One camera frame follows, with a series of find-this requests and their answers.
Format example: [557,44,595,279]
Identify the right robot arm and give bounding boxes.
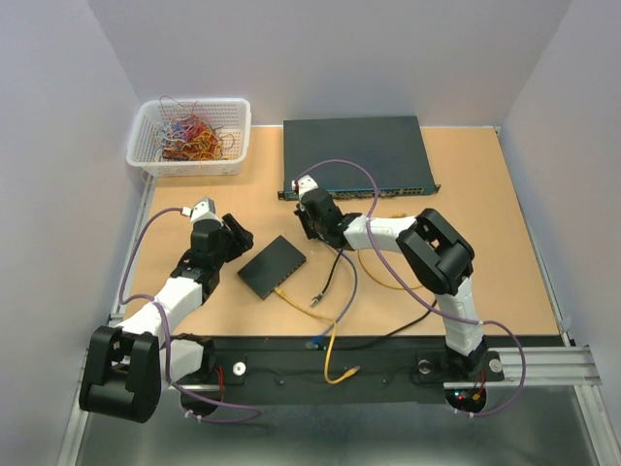
[295,187,487,379]

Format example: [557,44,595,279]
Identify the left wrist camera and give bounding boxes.
[181,197,220,223]

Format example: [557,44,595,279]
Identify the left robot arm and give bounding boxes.
[79,214,253,423]

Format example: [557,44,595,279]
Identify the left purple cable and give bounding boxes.
[118,207,263,424]

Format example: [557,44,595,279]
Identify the purple cable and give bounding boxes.
[118,207,263,424]
[295,158,528,419]

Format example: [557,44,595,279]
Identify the aluminium rail frame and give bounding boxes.
[79,126,598,465]

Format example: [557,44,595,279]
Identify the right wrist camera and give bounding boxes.
[291,175,319,199]

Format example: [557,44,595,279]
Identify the white plastic basket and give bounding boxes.
[126,96,251,178]

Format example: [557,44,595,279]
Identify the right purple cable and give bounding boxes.
[295,158,528,419]

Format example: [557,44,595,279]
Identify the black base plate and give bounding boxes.
[158,333,506,407]

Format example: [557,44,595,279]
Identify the blue ethernet cable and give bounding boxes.
[305,247,359,350]

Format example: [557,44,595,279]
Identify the small black network switch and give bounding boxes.
[238,236,307,300]

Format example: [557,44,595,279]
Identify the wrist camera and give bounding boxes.
[291,175,319,199]
[181,197,220,223]

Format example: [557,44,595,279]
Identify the yellow ethernet cable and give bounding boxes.
[274,285,361,385]
[358,210,423,291]

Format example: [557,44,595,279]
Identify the tangled colourful wires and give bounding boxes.
[151,95,236,164]

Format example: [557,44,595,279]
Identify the black cable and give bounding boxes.
[308,247,441,351]

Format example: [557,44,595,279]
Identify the large rack network switch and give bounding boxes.
[278,116,441,201]

